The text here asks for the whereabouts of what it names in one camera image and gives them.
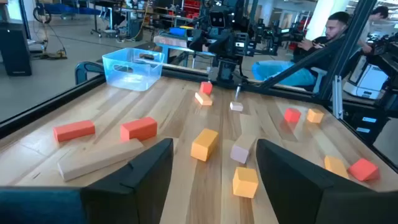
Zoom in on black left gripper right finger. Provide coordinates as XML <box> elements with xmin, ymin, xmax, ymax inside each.
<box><xmin>256</xmin><ymin>138</ymin><xmax>398</xmax><ymax>224</ymax></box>

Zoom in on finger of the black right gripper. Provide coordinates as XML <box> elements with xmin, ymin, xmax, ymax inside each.
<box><xmin>189</xmin><ymin>29</ymin><xmax>218</xmax><ymax>52</ymax></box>
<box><xmin>216</xmin><ymin>30</ymin><xmax>237</xmax><ymax>58</ymax></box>

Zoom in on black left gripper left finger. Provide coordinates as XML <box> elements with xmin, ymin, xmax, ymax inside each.
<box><xmin>0</xmin><ymin>138</ymin><xmax>175</xmax><ymax>224</ymax></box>

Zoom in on small red cube block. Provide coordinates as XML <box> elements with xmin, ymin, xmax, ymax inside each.
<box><xmin>283</xmin><ymin>107</ymin><xmax>302</xmax><ymax>123</ymax></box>
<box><xmin>199</xmin><ymin>81</ymin><xmax>214</xmax><ymax>96</ymax></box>

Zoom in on orange rectangular block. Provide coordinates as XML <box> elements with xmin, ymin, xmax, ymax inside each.
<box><xmin>323</xmin><ymin>155</ymin><xmax>349</xmax><ymax>180</ymax></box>
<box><xmin>194</xmin><ymin>91</ymin><xmax>214</xmax><ymax>106</ymax></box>
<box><xmin>190</xmin><ymin>128</ymin><xmax>220</xmax><ymax>162</ymax></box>

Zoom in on orange cube block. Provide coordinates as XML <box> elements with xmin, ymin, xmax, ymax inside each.
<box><xmin>232</xmin><ymin>166</ymin><xmax>260</xmax><ymax>199</ymax></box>
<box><xmin>306</xmin><ymin>108</ymin><xmax>325</xmax><ymax>124</ymax></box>

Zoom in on long natural wood plank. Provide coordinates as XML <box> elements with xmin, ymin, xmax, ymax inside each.
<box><xmin>57</xmin><ymin>138</ymin><xmax>146</xmax><ymax>183</ymax></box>

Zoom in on red rectangular block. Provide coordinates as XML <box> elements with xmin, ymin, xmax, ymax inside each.
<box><xmin>52</xmin><ymin>119</ymin><xmax>96</xmax><ymax>143</ymax></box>
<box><xmin>119</xmin><ymin>116</ymin><xmax>159</xmax><ymax>142</ymax></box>

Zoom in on small natural wood cube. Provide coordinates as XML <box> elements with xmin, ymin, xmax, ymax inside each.
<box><xmin>229</xmin><ymin>101</ymin><xmax>244</xmax><ymax>113</ymax></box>

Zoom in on natural wood rectangular block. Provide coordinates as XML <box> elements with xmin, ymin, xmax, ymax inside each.
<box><xmin>229</xmin><ymin>133</ymin><xmax>257</xmax><ymax>165</ymax></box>

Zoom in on red triangular prism block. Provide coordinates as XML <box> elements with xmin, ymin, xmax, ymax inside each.
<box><xmin>347</xmin><ymin>157</ymin><xmax>381</xmax><ymax>182</ymax></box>

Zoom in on blue storage bin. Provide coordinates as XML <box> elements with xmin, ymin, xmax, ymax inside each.
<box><xmin>169</xmin><ymin>27</ymin><xmax>187</xmax><ymax>37</ymax></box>

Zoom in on red parts bin shelf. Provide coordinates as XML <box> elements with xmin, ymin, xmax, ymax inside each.
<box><xmin>183</xmin><ymin>0</ymin><xmax>201</xmax><ymax>19</ymax></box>

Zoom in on person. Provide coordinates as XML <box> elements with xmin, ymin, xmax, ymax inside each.
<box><xmin>357</xmin><ymin>5</ymin><xmax>390</xmax><ymax>55</ymax></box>
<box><xmin>251</xmin><ymin>11</ymin><xmax>354</xmax><ymax>94</ymax></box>

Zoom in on clear plastic bin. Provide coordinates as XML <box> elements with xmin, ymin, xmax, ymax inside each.
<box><xmin>101</xmin><ymin>47</ymin><xmax>165</xmax><ymax>92</ymax></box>

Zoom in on black box white labels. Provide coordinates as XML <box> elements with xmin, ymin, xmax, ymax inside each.
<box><xmin>341</xmin><ymin>101</ymin><xmax>398</xmax><ymax>146</ymax></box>

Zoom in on white printer machine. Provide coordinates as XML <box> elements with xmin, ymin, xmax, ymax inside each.
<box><xmin>343</xmin><ymin>55</ymin><xmax>389</xmax><ymax>100</ymax></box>

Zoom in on black speaker cabinet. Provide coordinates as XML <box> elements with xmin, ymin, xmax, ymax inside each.
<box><xmin>0</xmin><ymin>21</ymin><xmax>32</xmax><ymax>77</ymax></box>

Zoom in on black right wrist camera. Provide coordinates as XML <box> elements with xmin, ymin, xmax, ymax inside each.
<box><xmin>207</xmin><ymin>8</ymin><xmax>228</xmax><ymax>29</ymax></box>

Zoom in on wooden workbench blue frame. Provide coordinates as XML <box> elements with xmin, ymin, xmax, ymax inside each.
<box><xmin>154</xmin><ymin>35</ymin><xmax>215</xmax><ymax>68</ymax></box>

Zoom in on silver metal bracket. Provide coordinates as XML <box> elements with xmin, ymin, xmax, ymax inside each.
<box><xmin>332</xmin><ymin>75</ymin><xmax>343</xmax><ymax>120</ymax></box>

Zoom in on dark blue chair frame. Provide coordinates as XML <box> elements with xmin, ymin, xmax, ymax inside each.
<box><xmin>74</xmin><ymin>61</ymin><xmax>106</xmax><ymax>85</ymax></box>

